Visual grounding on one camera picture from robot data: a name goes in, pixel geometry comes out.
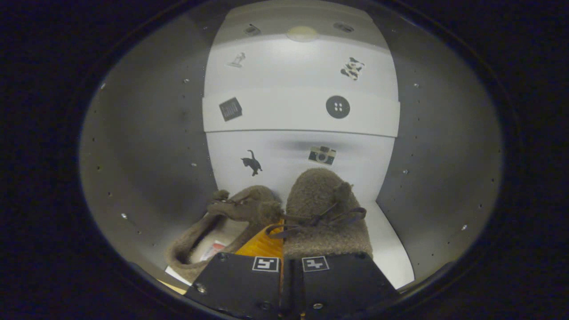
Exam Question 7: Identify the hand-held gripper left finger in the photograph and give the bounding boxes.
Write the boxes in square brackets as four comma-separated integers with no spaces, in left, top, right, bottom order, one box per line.
[184,220,284,320]

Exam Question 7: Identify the grey shoe cabinet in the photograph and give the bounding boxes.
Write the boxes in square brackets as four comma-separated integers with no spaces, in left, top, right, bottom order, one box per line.
[80,0,503,295]

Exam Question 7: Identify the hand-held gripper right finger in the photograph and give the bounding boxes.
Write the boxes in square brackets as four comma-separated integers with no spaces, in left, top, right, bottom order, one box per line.
[284,252,401,320]

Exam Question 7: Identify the brown fuzzy shoe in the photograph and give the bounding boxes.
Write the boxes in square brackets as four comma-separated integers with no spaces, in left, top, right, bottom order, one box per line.
[165,185,285,283]
[267,168,374,260]

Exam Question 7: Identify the round cabinet light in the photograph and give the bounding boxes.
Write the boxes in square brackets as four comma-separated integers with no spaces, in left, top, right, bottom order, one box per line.
[286,25,320,43]

